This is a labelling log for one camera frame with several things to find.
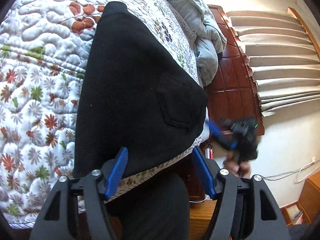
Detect black pants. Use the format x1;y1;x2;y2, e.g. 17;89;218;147
73;2;207;178

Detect person's right hand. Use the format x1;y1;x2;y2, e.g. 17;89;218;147
223;151;251;179

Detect red-brown wooden headboard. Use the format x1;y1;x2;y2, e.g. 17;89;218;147
204;5;265;136

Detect wooden bedside cabinet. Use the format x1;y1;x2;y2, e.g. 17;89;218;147
280;172;319;226

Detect beige pleated curtain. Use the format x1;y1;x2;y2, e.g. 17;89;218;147
227;8;319;116

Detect grey crumpled duvet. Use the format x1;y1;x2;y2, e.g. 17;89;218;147
167;0;227;86

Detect white floral quilted bedspread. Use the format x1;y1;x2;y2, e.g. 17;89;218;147
1;0;198;229

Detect white cable on wall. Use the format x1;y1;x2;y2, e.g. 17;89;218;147
261;156;317;183

